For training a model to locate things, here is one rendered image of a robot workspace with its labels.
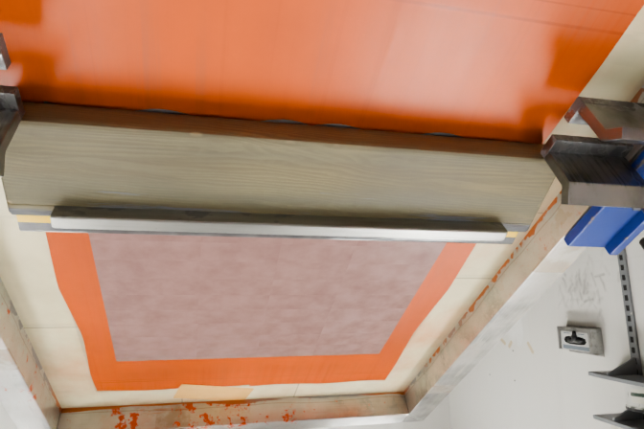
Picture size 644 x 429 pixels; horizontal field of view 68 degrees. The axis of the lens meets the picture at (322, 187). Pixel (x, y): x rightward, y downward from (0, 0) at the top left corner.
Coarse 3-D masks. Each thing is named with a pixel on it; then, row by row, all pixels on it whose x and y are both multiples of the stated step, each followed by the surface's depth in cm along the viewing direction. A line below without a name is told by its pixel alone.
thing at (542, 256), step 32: (640, 96) 38; (544, 224) 48; (512, 256) 52; (544, 256) 47; (576, 256) 48; (0, 288) 45; (512, 288) 52; (544, 288) 52; (0, 320) 45; (480, 320) 58; (512, 320) 56; (0, 352) 47; (32, 352) 54; (448, 352) 65; (480, 352) 62; (0, 384) 52; (32, 384) 54; (416, 384) 74; (448, 384) 69; (32, 416) 59; (64, 416) 66; (96, 416) 67; (128, 416) 68; (160, 416) 68; (192, 416) 69; (224, 416) 70; (256, 416) 71; (288, 416) 72; (320, 416) 73; (352, 416) 74; (384, 416) 75; (416, 416) 77
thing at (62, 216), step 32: (64, 224) 33; (96, 224) 33; (128, 224) 33; (160, 224) 34; (192, 224) 34; (224, 224) 35; (256, 224) 35; (288, 224) 36; (320, 224) 36; (352, 224) 37; (384, 224) 38; (416, 224) 39; (448, 224) 39; (480, 224) 40
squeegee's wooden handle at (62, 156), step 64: (64, 128) 30; (128, 128) 31; (192, 128) 32; (256, 128) 34; (320, 128) 35; (64, 192) 33; (128, 192) 34; (192, 192) 34; (256, 192) 35; (320, 192) 36; (384, 192) 37; (448, 192) 38; (512, 192) 39
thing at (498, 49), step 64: (384, 0) 30; (448, 0) 30; (512, 0) 31; (576, 0) 31; (640, 0) 32; (384, 64) 33; (448, 64) 34; (512, 64) 34; (576, 64) 35; (384, 128) 37; (448, 128) 38; (512, 128) 39; (320, 256) 48; (384, 256) 50; (448, 256) 51; (320, 320) 58; (384, 320) 60; (256, 384) 69
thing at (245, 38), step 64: (0, 0) 27; (64, 0) 27; (128, 0) 28; (192, 0) 28; (256, 0) 29; (320, 0) 29; (64, 64) 30; (128, 64) 31; (192, 64) 31; (256, 64) 32; (320, 64) 33; (64, 256) 44; (128, 256) 45; (192, 256) 46; (256, 256) 47; (128, 320) 53; (192, 320) 54; (256, 320) 56; (128, 384) 64; (192, 384) 66
